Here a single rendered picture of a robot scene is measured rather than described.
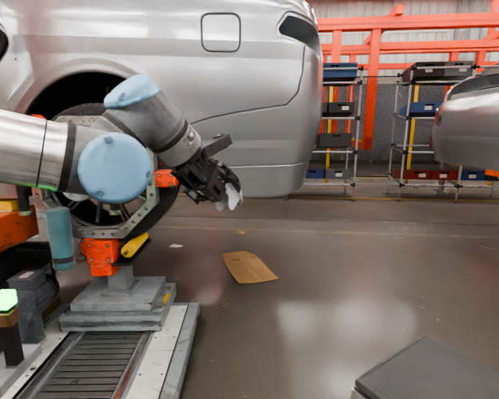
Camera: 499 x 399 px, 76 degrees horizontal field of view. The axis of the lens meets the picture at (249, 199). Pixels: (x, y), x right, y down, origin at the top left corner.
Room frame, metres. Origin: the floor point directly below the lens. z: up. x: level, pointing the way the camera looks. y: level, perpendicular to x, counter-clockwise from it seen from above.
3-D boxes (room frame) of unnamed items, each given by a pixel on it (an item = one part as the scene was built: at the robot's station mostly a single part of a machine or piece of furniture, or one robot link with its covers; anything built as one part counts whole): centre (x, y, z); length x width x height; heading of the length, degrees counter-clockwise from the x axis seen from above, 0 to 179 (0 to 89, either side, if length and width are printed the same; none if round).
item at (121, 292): (1.59, 0.69, 0.32); 0.40 x 0.30 x 0.28; 91
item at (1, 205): (1.55, 1.20, 0.71); 0.14 x 0.14 x 0.05; 1
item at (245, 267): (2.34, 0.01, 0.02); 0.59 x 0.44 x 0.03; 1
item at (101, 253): (1.46, 0.69, 0.48); 0.16 x 0.12 x 0.17; 1
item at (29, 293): (1.32, 0.99, 0.26); 0.42 x 0.18 x 0.35; 1
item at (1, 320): (0.75, 0.63, 0.59); 0.04 x 0.04 x 0.04; 1
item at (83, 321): (1.59, 0.69, 0.13); 0.50 x 0.36 x 0.10; 91
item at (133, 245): (1.53, 0.57, 0.51); 0.29 x 0.06 x 0.06; 1
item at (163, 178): (1.43, 0.37, 0.85); 0.09 x 0.08 x 0.07; 91
